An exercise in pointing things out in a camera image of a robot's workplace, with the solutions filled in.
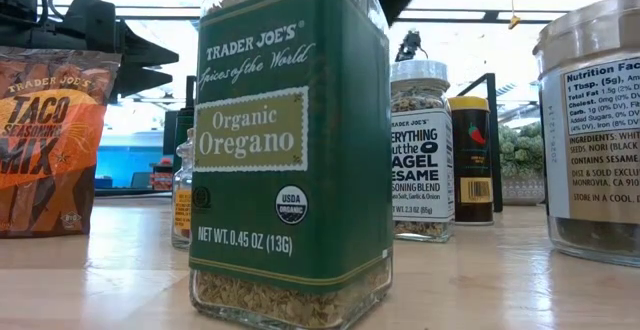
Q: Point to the yellow hanging tag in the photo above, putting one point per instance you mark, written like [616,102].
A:
[514,21]

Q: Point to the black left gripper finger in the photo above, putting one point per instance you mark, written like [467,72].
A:
[142,82]
[142,52]

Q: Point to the small cork-topped glass jar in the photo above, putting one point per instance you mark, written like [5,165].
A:
[182,210]

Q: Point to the green-label oregano spice jar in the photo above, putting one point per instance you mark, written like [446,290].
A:
[280,120]

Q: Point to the small black background device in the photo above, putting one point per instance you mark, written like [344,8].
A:
[410,42]

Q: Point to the furikake seasoning jar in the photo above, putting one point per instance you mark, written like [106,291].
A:
[595,145]

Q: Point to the taco seasoning mix packet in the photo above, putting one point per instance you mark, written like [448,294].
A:
[50,145]

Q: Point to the everything bagel seasoning jar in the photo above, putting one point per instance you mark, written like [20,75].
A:
[422,160]

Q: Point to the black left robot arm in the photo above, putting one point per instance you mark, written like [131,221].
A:
[20,0]

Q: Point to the yellow-lid chili spice jar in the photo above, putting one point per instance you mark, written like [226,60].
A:
[472,170]

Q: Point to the potted green plant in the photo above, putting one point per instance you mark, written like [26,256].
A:
[522,150]

